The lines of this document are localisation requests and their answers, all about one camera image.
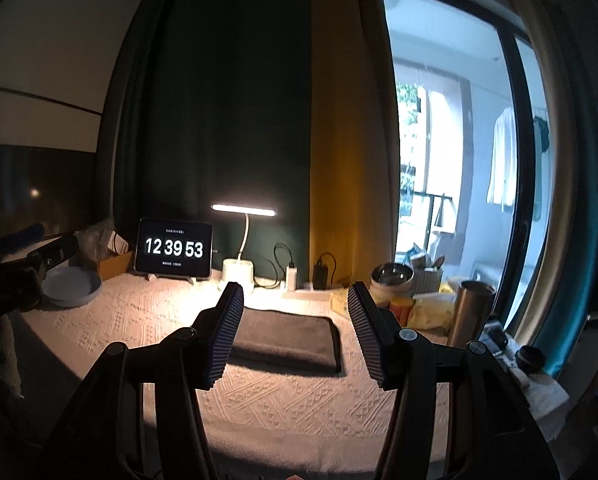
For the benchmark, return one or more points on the white textured tablecloth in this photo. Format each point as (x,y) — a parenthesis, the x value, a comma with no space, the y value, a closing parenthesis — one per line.
(259,395)

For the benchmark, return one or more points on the black power adapter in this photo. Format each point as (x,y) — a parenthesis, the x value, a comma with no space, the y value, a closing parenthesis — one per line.
(323,273)

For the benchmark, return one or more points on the black round cap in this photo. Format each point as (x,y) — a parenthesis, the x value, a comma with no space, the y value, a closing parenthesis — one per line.
(530,357)

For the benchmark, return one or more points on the dark green curtain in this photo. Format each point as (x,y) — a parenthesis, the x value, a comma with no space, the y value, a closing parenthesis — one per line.
(214,110)

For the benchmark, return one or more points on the grey woven basket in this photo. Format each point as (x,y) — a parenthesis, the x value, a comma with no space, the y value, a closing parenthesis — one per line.
(428,278)

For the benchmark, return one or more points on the stainless steel bowl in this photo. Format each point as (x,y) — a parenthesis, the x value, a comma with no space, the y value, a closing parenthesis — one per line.
(391,276)

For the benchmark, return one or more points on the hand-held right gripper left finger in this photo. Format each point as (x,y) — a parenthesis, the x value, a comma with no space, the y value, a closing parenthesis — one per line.
(225,332)

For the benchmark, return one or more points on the orange packet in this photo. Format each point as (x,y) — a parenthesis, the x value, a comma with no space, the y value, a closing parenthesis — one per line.
(400,305)

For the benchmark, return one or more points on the hanging white shirt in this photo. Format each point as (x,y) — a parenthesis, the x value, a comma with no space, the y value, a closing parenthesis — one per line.
(500,157)

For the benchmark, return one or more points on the mustard yellow curtain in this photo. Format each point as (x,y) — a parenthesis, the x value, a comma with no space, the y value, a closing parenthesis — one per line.
(349,135)

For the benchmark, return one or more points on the tablet with clock display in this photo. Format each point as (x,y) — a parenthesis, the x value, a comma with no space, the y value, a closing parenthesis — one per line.
(174,248)

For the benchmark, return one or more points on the dark grey towel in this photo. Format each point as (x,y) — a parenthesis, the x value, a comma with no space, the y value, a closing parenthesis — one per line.
(286,337)

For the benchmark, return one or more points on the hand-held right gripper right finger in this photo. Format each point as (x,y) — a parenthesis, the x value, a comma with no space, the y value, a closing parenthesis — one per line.
(365,332)

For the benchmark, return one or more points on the bronze metal tumbler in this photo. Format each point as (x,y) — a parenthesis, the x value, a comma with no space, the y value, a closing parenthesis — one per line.
(470,317)

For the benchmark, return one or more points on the grey round plate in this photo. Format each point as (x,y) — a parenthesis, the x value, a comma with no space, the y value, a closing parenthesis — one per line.
(71,287)

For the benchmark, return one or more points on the yellow plastic bag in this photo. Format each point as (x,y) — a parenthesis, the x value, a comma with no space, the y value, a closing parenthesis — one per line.
(431,310)

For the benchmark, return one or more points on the cardboard box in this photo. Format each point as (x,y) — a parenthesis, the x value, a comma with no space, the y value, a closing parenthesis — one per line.
(115,262)

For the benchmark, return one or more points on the white desk lamp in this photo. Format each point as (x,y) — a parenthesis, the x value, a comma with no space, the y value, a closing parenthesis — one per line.
(240,266)

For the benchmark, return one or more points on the white power strip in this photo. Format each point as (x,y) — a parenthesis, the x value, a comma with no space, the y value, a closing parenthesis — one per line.
(311,292)

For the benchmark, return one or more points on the teal curtain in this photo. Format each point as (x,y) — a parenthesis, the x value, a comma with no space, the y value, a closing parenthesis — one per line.
(576,280)

